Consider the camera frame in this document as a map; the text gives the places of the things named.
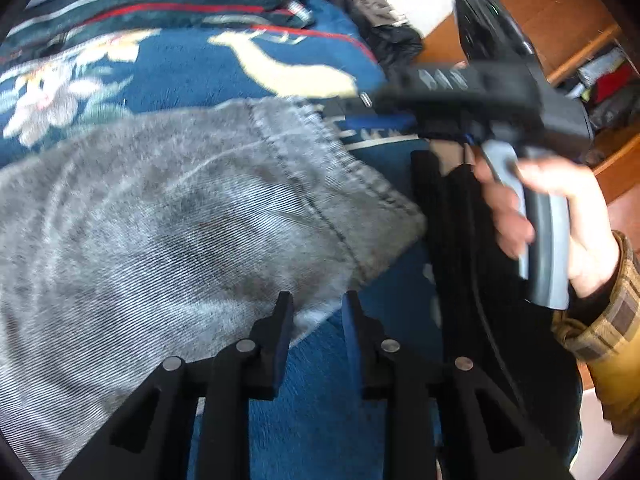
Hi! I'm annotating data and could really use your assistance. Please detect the colourful clothes in wardrobe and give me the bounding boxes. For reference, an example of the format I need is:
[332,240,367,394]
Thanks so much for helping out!
[558,44,639,134]

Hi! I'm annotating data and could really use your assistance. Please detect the brown wooden wardrobe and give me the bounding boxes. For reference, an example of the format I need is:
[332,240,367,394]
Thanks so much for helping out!
[414,0,640,261]

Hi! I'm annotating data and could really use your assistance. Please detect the dark clothes pile on chair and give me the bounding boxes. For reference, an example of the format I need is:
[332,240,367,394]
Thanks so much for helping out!
[326,0,423,73]

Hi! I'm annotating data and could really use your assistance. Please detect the person's right hand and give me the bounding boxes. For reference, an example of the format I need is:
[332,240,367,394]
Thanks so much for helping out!
[472,154,622,298]

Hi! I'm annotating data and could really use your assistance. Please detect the grey denim pants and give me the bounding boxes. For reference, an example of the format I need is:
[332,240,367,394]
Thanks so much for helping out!
[1,98,425,479]

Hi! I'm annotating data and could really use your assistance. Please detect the plaid yellow jacket sleeve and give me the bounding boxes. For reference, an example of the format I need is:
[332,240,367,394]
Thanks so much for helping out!
[552,231,639,434]

